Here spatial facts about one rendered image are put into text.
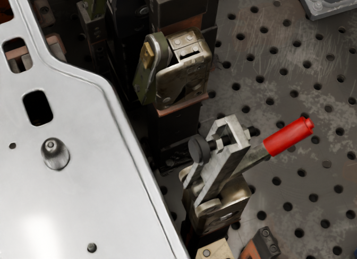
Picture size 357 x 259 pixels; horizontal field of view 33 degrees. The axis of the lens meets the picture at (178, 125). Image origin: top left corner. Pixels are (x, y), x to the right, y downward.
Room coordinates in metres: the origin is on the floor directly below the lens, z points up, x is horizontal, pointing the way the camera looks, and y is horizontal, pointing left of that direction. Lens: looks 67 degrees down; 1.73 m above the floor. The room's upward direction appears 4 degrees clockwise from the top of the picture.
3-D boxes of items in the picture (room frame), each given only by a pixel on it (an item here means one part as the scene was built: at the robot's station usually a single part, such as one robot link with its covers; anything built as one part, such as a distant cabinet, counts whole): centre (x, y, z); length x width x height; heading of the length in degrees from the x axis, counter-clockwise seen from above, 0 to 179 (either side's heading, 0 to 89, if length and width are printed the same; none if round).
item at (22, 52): (0.39, 0.23, 0.84); 0.12 x 0.05 x 0.29; 117
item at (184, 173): (0.22, -0.02, 1.06); 0.03 x 0.01 x 0.03; 117
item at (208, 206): (0.18, -0.04, 1.06); 0.03 x 0.01 x 0.03; 117
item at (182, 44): (0.38, 0.00, 0.88); 0.11 x 0.09 x 0.37; 117
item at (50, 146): (0.24, 0.15, 1.02); 0.03 x 0.03 x 0.07
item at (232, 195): (0.21, -0.05, 0.88); 0.07 x 0.06 x 0.35; 117
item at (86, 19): (0.48, 0.14, 0.84); 0.04 x 0.03 x 0.29; 27
